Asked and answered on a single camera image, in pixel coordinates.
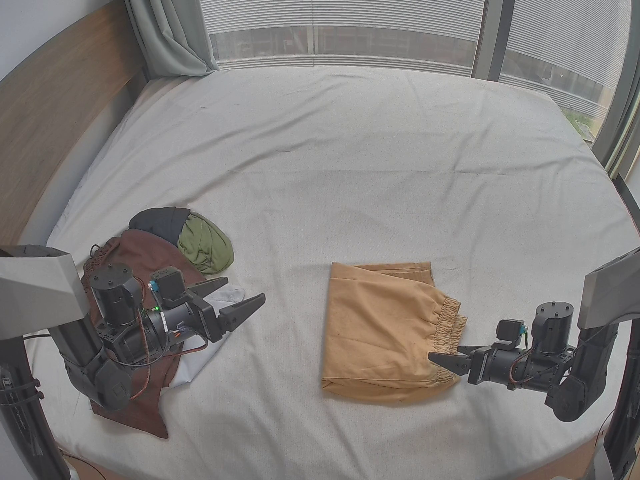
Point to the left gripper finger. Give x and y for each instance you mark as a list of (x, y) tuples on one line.
[(237, 313), (210, 289)]

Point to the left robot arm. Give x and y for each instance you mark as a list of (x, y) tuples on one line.
[(40, 288)]

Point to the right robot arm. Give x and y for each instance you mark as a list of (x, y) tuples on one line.
[(590, 368)]

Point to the green garment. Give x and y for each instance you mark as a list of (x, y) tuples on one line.
[(207, 245)]

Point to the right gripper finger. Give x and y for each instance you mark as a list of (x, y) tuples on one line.
[(469, 350), (452, 364)]

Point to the bed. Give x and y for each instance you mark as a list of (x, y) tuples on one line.
[(350, 168)]

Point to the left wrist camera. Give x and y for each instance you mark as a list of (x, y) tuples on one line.
[(170, 283)]

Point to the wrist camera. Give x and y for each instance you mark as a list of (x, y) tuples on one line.
[(170, 283), (509, 333)]

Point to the dark blue garment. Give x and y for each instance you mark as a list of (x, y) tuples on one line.
[(155, 223)]

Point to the grey-green curtain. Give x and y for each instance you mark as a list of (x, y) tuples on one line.
[(160, 23)]

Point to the window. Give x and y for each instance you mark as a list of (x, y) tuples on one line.
[(380, 13)]

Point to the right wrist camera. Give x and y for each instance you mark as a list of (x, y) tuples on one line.
[(509, 333)]

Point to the tan shorts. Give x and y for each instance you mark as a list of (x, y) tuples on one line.
[(370, 328)]

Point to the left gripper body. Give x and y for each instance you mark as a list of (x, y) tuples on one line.
[(190, 320)]

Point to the white garment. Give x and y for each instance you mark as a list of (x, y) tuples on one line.
[(197, 363)]

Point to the brown garment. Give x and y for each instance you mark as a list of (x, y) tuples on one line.
[(150, 255)]

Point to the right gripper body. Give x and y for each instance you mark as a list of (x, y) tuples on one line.
[(487, 365)]

